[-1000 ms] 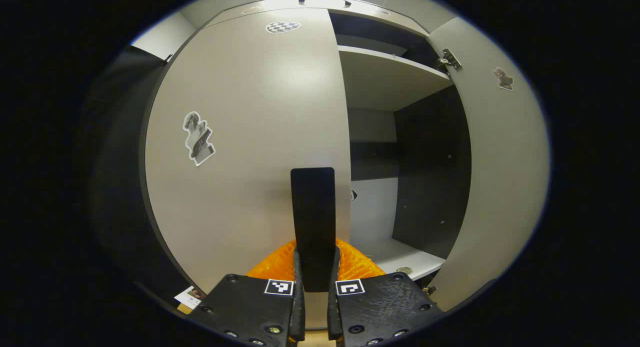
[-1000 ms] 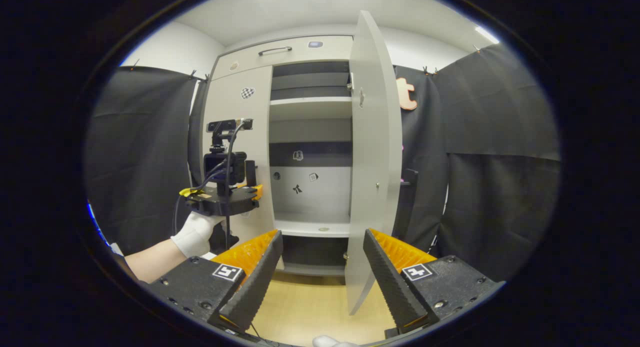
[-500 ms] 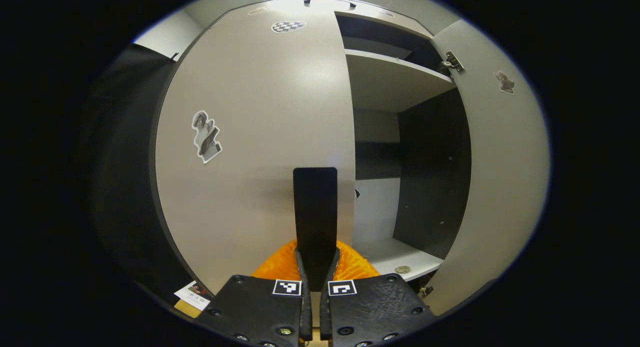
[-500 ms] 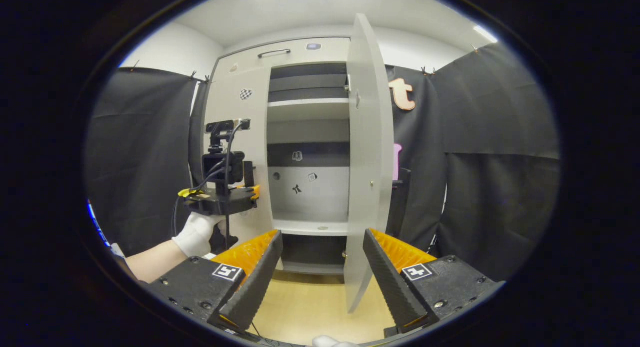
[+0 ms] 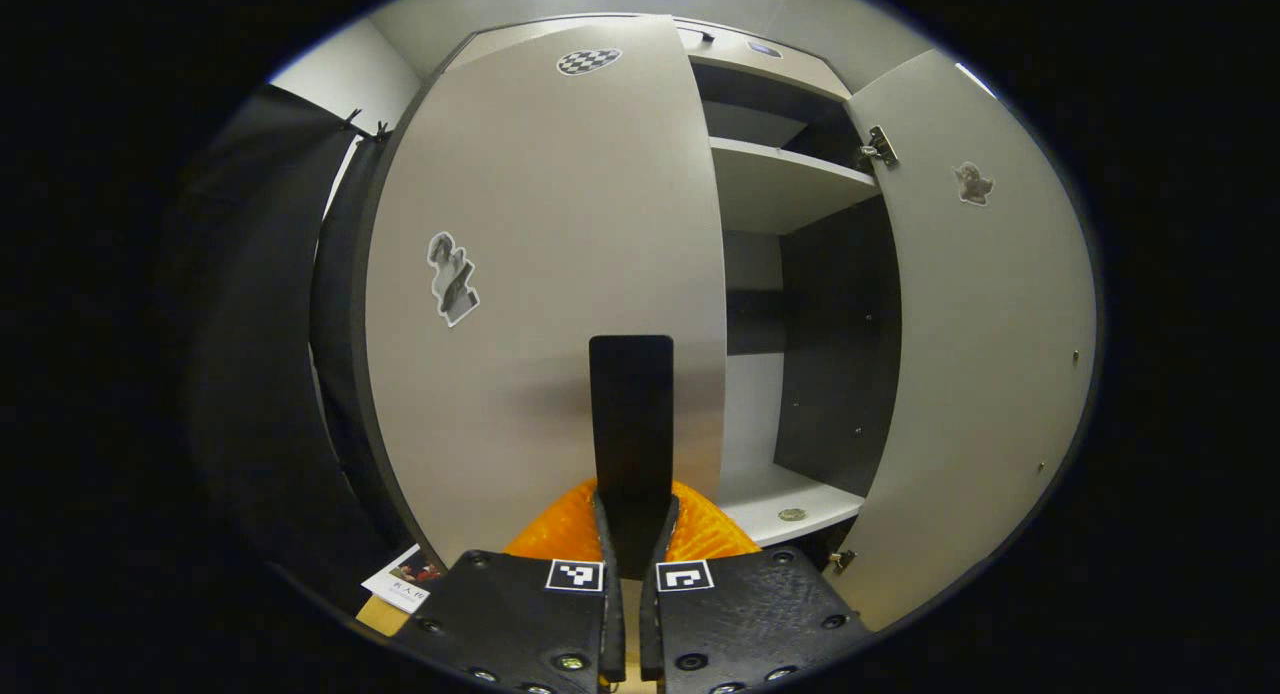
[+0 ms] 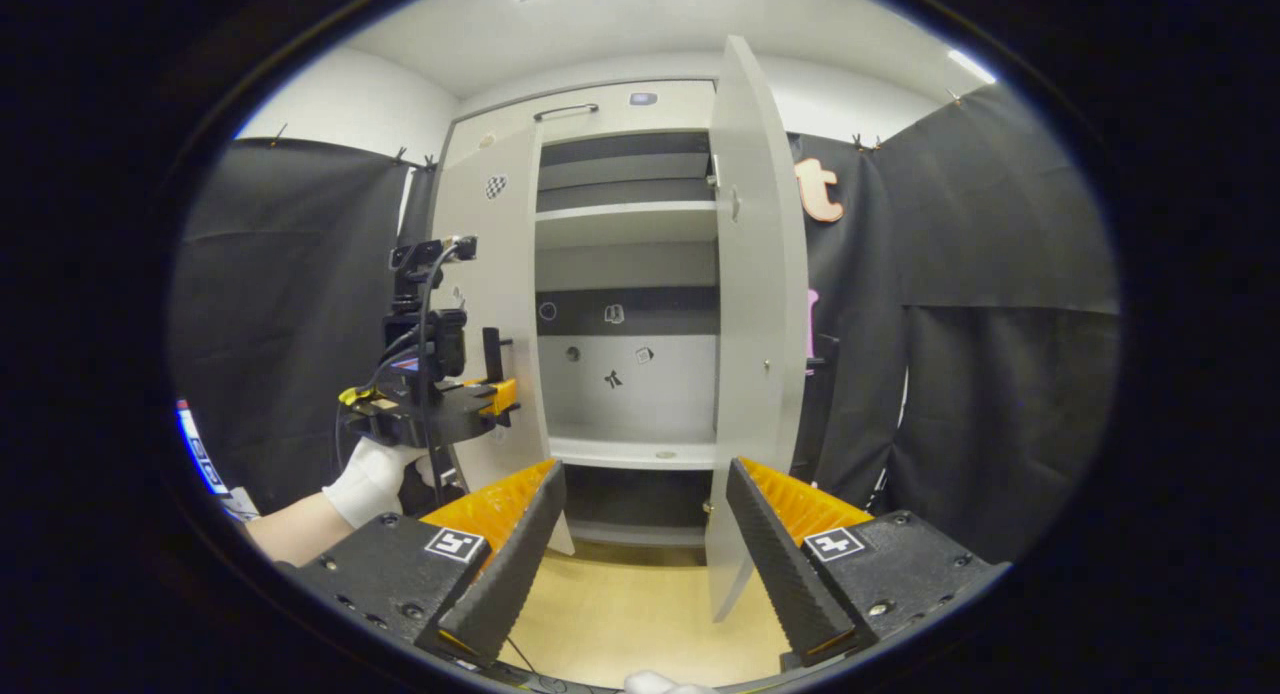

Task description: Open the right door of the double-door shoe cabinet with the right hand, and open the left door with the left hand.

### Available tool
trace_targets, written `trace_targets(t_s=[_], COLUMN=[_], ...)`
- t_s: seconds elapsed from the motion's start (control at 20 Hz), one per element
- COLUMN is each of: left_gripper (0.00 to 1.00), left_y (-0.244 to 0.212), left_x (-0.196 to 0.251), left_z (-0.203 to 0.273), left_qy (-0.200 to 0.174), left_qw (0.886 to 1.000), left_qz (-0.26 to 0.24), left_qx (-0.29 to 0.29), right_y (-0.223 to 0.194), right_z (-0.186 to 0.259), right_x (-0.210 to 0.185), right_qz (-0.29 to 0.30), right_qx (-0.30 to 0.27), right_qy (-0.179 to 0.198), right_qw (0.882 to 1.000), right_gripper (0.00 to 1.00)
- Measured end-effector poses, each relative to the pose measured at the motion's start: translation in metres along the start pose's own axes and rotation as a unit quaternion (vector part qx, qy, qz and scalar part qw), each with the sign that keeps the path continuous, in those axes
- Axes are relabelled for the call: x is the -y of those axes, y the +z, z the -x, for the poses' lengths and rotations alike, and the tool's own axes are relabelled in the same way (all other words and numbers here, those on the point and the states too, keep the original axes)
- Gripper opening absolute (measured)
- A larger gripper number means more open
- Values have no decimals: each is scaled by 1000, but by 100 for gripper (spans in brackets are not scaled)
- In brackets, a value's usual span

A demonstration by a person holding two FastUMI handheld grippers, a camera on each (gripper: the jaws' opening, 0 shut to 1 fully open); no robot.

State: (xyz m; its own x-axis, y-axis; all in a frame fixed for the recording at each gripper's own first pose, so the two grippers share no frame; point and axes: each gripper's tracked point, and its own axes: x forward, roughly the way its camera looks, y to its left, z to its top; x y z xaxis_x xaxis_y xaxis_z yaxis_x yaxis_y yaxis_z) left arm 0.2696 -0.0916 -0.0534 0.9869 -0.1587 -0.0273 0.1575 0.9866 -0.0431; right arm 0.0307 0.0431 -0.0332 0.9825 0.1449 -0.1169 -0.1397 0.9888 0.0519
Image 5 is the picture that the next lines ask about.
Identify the grey shoe cabinet door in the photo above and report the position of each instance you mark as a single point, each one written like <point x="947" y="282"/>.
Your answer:
<point x="540" y="224"/>
<point x="980" y="374"/>

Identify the black backdrop clip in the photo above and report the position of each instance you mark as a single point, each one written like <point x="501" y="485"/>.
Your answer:
<point x="352" y="121"/>
<point x="381" y="130"/>

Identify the black backdrop cloth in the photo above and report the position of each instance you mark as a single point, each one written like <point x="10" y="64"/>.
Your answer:
<point x="260" y="374"/>

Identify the small ceiling light panel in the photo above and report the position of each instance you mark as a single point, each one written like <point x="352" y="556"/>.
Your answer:
<point x="975" y="79"/>

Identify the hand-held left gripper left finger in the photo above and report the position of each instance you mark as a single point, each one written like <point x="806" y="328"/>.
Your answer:
<point x="611" y="624"/>

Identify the grey cabinet shelf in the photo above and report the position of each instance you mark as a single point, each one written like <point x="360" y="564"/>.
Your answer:
<point x="780" y="189"/>
<point x="760" y="504"/>

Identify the grey double-door shoe cabinet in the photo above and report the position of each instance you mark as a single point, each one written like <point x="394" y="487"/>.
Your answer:
<point x="840" y="354"/>

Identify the grey cabinet drawer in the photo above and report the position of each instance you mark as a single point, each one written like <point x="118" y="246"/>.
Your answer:
<point x="795" y="76"/>

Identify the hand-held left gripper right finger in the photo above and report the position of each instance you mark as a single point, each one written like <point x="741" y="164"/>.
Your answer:
<point x="650" y="624"/>

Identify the metal door hinge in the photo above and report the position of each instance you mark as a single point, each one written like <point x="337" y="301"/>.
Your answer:
<point x="879" y="148"/>
<point x="842" y="561"/>

